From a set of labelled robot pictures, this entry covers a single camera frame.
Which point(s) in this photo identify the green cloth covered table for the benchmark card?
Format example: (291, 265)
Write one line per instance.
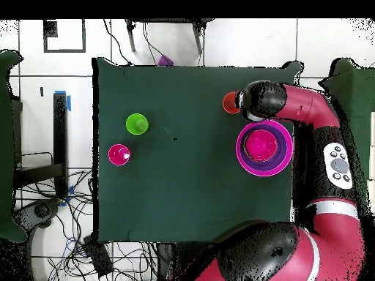
(6, 146)
(357, 96)

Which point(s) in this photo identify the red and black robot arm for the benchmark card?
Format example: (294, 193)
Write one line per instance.
(307, 105)

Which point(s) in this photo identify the green cup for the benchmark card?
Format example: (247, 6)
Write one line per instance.
(133, 121)

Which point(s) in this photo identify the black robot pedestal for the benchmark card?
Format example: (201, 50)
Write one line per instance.
(165, 257)

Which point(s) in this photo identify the black power brick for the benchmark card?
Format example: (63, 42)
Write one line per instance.
(98, 257)

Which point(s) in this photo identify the black metal stand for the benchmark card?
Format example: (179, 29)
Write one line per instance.
(60, 131)

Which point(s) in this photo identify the black square frame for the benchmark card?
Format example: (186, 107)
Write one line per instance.
(64, 51)

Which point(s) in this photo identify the pinkish red cup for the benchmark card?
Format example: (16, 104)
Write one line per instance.
(116, 156)

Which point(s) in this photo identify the orange cup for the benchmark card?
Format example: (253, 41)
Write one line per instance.
(228, 102)

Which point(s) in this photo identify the small pinkish red bowl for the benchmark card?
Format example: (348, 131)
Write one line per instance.
(260, 145)

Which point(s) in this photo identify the dark green tablecloth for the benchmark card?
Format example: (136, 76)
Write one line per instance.
(175, 102)

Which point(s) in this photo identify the small purple object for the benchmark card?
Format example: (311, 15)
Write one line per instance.
(164, 61)

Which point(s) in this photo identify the large pink bowl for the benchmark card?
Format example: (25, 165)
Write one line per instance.
(264, 174)

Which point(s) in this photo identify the black camera tripod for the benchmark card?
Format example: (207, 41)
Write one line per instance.
(131, 38)

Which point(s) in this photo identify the purple bowl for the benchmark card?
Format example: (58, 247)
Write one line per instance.
(281, 158)

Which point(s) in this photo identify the dark grey pedestal leg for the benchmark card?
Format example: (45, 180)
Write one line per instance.
(41, 210)

